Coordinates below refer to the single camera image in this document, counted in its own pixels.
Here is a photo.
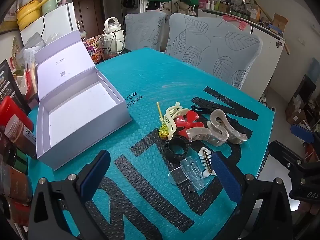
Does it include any white refrigerator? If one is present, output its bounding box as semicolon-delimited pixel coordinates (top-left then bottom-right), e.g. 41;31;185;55
20;2;82;47

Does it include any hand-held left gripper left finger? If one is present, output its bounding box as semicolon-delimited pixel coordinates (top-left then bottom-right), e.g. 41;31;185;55
28;150;112;240

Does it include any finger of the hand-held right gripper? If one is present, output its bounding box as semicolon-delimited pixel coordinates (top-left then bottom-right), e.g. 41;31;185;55
269;141;313;172
291;124;320;144

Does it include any beige wavy hair claw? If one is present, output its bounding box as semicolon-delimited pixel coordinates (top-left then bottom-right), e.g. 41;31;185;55
206;109;248;145

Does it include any cream hair claw clip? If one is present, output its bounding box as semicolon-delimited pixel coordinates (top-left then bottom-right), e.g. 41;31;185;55
164;102;191;140

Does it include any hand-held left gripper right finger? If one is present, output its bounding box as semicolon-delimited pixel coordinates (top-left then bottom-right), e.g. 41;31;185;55
207;152;293;240

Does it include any white electric kettle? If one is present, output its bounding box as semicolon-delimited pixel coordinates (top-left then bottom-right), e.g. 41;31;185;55
104;17;125;54

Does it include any yellow cooking pot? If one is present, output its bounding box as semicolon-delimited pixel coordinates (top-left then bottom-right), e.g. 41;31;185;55
15;0;48;30

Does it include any clear-lid jar brown powder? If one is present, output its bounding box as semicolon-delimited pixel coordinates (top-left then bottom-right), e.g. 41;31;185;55
5;114;37;158

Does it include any black ring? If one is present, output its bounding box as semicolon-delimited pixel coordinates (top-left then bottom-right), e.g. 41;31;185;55
165;135;190;157

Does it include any cardboard box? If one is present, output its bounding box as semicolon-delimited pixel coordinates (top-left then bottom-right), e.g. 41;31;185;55
271;13;289;35

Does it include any white fishbone hair clip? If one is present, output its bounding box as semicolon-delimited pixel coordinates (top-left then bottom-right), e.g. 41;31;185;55
198;147;217;176

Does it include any light green electric kettle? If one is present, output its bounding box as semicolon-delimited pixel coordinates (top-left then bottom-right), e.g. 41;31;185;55
40;0;62;15

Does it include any small green tin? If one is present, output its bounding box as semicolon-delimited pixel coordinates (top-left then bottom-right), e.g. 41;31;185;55
10;147;28;173

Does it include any red canister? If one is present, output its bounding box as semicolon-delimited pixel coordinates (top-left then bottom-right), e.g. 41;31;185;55
0;96;34;130

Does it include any brown door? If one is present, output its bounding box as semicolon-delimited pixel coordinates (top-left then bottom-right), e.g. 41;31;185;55
71;0;105;34

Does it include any black long hair clip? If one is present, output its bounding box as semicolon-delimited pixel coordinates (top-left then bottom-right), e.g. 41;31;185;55
191;104;247;133

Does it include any grey leaf-pattern chair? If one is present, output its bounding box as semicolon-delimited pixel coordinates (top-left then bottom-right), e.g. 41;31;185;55
165;13;263;90
124;12;167;52

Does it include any black printed pouch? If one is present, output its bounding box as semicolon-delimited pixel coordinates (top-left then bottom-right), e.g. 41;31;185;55
0;59;32;115

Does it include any red bow hair clip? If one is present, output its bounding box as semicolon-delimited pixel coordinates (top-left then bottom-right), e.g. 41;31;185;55
174;111;204;138

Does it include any white gift box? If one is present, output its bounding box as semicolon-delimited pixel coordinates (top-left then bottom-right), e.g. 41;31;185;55
36;29;133;172

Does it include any clear hair claw clip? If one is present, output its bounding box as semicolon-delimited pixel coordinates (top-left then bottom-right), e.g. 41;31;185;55
168;156;209;192

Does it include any teal bubble table mat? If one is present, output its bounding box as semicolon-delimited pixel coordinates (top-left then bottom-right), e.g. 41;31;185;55
26;47;275;240

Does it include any glass measuring cup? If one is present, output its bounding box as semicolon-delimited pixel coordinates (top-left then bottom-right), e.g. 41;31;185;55
97;34;118;60

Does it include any person's right hand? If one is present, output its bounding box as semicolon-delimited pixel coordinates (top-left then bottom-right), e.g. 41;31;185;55
299;202;320;215

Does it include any beige translucent hair claw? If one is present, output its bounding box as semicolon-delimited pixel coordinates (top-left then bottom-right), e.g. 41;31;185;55
186;126;229;146

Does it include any yellow lollipop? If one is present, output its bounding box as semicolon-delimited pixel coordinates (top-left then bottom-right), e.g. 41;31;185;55
157;102;171;138

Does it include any bamboo pole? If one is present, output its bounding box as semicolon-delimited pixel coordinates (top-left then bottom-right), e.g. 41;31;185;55
231;0;290;55

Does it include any instant noodle cup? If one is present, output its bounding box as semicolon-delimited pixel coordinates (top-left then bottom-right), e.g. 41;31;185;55
86;37;102;64

